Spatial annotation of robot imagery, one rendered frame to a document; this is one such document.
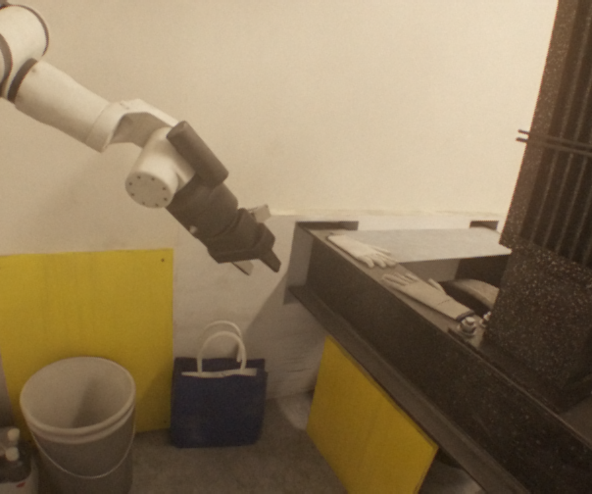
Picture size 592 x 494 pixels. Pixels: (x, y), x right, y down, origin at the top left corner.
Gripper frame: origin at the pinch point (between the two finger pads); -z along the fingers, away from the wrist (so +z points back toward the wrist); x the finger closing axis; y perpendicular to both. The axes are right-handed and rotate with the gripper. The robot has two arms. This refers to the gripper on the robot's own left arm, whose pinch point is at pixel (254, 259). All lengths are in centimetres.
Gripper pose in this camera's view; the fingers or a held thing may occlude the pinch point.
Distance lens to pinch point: 71.0
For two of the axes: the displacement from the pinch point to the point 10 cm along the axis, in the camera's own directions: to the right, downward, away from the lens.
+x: 8.3, -1.1, -5.4
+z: -4.9, -6.0, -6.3
